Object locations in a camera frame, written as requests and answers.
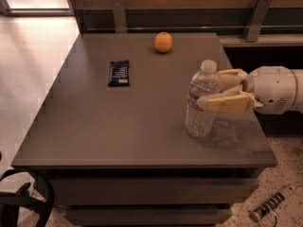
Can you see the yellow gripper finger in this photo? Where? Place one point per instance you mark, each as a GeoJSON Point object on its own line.
{"type": "Point", "coordinates": [232, 77]}
{"type": "Point", "coordinates": [233, 100]}

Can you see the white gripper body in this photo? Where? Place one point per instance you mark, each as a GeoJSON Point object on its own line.
{"type": "Point", "coordinates": [273, 87]}

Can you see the clear plastic water bottle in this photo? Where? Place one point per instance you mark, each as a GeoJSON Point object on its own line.
{"type": "Point", "coordinates": [204, 84]}

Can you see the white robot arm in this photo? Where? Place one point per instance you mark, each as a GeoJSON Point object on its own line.
{"type": "Point", "coordinates": [298, 90]}

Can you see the orange fruit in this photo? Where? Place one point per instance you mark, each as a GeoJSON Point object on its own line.
{"type": "Point", "coordinates": [163, 42]}

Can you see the dark blue snack bar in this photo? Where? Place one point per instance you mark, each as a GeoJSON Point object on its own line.
{"type": "Point", "coordinates": [119, 74]}

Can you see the grey drawer cabinet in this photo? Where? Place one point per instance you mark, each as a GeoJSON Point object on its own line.
{"type": "Point", "coordinates": [122, 157]}

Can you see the right metal wall bracket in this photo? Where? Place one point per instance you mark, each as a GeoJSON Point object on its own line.
{"type": "Point", "coordinates": [252, 31]}

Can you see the metal wall bracket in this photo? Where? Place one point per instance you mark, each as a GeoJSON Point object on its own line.
{"type": "Point", "coordinates": [119, 12]}
{"type": "Point", "coordinates": [252, 31]}

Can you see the left metal wall bracket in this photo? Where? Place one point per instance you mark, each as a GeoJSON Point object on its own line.
{"type": "Point", "coordinates": [119, 12]}

